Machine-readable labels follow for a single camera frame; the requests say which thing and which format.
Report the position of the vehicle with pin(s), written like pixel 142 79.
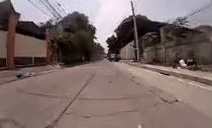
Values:
pixel 112 57

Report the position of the grey concrete road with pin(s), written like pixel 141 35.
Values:
pixel 107 90

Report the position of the clump of trees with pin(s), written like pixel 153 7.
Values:
pixel 77 40

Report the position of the tall utility pole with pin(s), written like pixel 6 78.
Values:
pixel 135 33

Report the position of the dark leafy trees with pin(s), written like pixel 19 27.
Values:
pixel 134 28

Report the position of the robot's own part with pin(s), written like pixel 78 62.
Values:
pixel 139 126

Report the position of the raised concrete pavement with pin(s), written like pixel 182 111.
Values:
pixel 180 71

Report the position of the heap of rubbish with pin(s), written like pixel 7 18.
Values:
pixel 187 63

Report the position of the pale debris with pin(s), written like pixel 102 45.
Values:
pixel 24 74

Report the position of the dark roofed building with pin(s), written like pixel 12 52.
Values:
pixel 29 28

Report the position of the concrete verge strip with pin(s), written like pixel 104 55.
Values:
pixel 17 75

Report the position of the grey stained wall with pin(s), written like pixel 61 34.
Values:
pixel 180 50

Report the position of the beige wall with brick pillars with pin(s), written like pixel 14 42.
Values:
pixel 27 46

